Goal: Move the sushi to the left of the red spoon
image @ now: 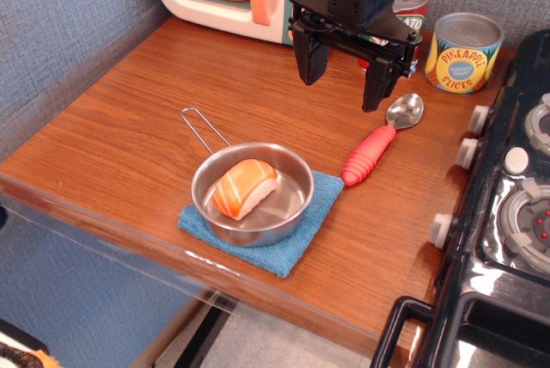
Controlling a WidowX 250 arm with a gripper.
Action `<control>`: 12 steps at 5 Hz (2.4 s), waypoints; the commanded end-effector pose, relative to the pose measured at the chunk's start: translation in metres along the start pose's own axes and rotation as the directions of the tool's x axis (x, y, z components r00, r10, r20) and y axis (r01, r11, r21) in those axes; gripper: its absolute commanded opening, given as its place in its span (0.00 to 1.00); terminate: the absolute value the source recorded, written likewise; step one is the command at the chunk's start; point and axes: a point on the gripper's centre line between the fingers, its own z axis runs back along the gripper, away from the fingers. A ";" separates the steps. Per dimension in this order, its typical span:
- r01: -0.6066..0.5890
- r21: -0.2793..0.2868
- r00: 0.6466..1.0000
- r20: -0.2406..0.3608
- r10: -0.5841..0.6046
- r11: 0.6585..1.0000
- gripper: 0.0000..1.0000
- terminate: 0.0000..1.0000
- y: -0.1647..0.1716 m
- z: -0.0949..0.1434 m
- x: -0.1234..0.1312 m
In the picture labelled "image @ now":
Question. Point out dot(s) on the small steel saucepan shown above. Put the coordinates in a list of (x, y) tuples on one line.
[(275, 217)]

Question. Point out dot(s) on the orange salmon sushi toy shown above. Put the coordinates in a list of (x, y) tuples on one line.
[(243, 187)]

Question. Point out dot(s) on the red handled metal spoon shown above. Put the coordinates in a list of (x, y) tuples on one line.
[(403, 113)]

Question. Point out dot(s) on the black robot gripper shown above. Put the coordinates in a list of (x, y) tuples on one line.
[(317, 25)]

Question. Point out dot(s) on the orange fuzzy object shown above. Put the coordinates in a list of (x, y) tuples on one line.
[(15, 357)]

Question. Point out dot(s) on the pineapple slices can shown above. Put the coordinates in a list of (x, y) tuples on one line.
[(464, 49)]

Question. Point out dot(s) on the black toy stove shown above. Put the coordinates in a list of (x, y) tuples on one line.
[(491, 307)]

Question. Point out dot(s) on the blue folded cloth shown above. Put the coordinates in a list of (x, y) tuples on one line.
[(280, 257)]

